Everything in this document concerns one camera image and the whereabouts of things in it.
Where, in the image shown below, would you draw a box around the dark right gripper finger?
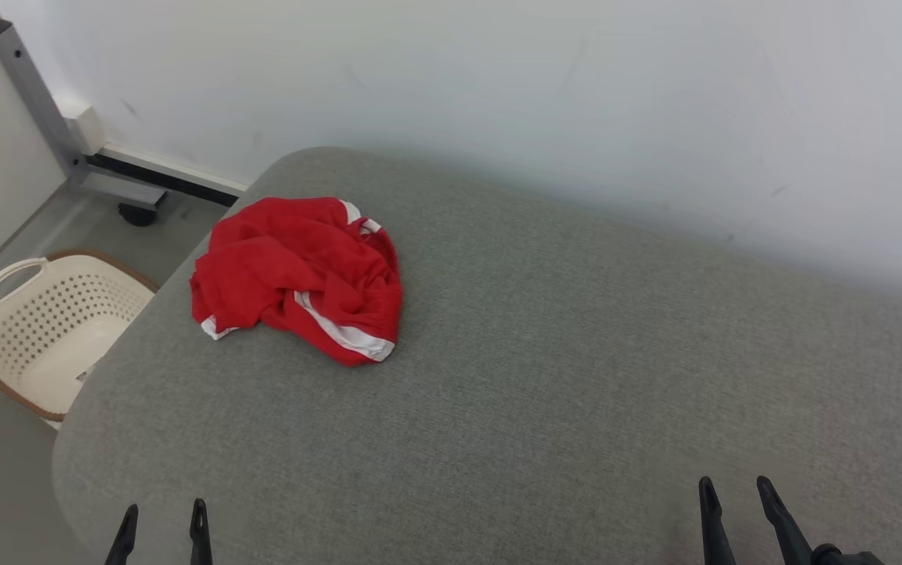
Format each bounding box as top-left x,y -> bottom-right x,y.
697,476 -> 737,565
756,475 -> 813,565

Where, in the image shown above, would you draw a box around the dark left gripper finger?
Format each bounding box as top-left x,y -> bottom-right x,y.
104,504 -> 140,565
188,498 -> 214,565

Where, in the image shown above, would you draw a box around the red shorts white stripe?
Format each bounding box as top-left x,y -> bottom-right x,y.
189,196 -> 404,368

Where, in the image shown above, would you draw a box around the cream plastic laundry basket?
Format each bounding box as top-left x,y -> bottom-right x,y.
0,249 -> 161,432

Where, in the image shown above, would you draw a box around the black caster wheel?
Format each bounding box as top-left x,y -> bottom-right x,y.
118,202 -> 159,229

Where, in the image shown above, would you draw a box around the black baseboard strip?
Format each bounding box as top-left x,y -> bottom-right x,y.
89,153 -> 242,209

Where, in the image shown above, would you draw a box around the white wall cable duct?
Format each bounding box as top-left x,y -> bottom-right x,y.
58,97 -> 250,196

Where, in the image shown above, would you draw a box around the grey metal frame leg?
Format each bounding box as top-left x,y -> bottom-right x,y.
0,19 -> 170,210

